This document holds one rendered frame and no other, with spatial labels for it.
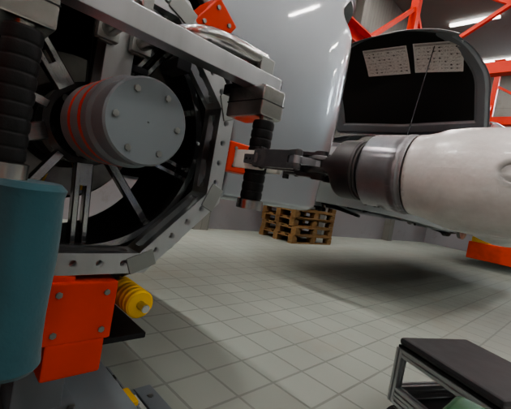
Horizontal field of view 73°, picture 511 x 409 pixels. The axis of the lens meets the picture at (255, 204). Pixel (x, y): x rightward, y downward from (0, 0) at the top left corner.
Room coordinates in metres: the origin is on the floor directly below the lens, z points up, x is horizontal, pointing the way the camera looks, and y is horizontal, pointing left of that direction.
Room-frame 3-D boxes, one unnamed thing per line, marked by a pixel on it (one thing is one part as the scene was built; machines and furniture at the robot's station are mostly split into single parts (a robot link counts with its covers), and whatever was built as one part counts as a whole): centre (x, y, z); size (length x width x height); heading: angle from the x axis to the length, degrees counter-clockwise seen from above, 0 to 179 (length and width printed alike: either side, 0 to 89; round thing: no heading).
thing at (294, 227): (6.80, -0.88, 0.46); 1.29 x 0.88 x 0.92; 135
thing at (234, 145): (0.86, 0.07, 0.85); 0.09 x 0.08 x 0.07; 134
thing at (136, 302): (0.79, 0.28, 0.51); 0.29 x 0.06 x 0.06; 44
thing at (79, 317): (0.66, 0.32, 0.48); 0.16 x 0.12 x 0.17; 44
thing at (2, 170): (0.34, 0.25, 0.83); 0.04 x 0.04 x 0.16
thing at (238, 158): (0.57, 0.02, 0.83); 0.07 x 0.01 x 0.03; 45
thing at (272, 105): (0.60, 0.03, 0.93); 0.09 x 0.05 x 0.05; 44
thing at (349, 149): (0.47, -0.10, 0.83); 0.09 x 0.08 x 0.07; 44
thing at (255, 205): (0.58, 0.01, 0.83); 0.04 x 0.04 x 0.16
